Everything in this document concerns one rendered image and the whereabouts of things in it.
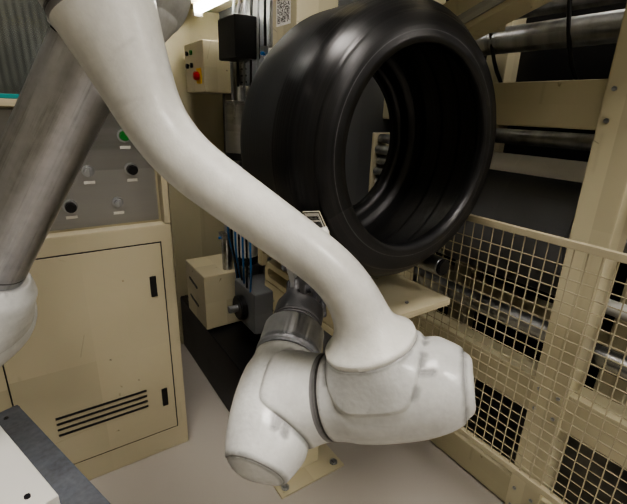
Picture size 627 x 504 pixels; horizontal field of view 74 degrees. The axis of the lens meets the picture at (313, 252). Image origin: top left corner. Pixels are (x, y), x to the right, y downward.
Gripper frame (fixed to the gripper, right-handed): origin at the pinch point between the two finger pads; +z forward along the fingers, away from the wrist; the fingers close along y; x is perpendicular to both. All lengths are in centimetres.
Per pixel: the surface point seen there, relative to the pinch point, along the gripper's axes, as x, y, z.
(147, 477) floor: -98, 77, -10
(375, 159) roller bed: -1, 23, 75
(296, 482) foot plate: -50, 98, -3
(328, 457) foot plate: -42, 106, 10
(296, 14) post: -3, -30, 55
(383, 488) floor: -22, 112, 2
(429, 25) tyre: 26.4, -21.1, 31.4
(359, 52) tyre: 14.7, -24.0, 18.8
